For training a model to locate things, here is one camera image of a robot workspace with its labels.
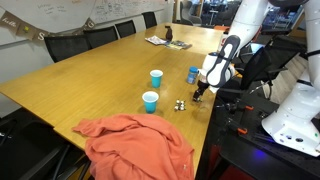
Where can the white water bottle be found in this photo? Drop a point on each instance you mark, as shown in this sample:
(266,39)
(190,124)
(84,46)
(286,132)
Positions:
(222,40)

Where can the whiteboard with dense writing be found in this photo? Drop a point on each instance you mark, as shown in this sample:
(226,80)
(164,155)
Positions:
(126,8)

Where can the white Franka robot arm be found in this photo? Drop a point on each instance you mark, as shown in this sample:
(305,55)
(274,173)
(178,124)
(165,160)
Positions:
(293,113)

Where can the dark office chair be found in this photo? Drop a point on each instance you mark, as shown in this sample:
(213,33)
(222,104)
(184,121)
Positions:
(6,130)

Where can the dark magazine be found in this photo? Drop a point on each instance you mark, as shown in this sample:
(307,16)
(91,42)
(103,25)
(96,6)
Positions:
(178,45)

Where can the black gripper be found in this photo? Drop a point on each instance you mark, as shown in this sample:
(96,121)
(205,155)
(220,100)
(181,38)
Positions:
(202,85)

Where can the whiteboard with banner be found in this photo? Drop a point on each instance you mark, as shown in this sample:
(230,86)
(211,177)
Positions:
(23,8)

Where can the black mesh office chair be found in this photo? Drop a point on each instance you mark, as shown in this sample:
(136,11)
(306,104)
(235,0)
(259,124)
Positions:
(46,156)

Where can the blue plastic cup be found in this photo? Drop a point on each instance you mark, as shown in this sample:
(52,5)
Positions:
(150,103)
(156,80)

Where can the orange cloth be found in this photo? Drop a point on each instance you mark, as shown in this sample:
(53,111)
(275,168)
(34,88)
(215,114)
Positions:
(133,150)

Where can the brown bottle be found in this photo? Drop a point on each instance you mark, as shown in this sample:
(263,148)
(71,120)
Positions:
(169,34)

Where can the silver wrapped candy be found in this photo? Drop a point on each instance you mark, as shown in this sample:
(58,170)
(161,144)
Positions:
(176,105)
(182,105)

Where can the brown pennant banner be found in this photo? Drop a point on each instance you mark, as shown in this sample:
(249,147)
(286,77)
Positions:
(8,21)

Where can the grey lounge chair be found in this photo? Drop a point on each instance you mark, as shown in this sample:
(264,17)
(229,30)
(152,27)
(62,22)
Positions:
(188,11)

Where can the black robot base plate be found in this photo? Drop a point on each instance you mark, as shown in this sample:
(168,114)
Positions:
(250,156)

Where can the black mesh armchair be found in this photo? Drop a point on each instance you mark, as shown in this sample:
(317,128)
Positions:
(266,60)

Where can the white magazine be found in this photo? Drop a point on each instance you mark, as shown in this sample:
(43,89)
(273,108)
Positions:
(156,40)

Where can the jar with blue lid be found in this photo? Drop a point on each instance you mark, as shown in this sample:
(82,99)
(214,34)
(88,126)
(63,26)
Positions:
(192,76)

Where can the small black white objects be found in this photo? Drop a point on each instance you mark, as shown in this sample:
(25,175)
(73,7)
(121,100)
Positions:
(197,100)

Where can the orange chair with white base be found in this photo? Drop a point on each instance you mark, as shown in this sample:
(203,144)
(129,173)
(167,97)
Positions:
(220,28)

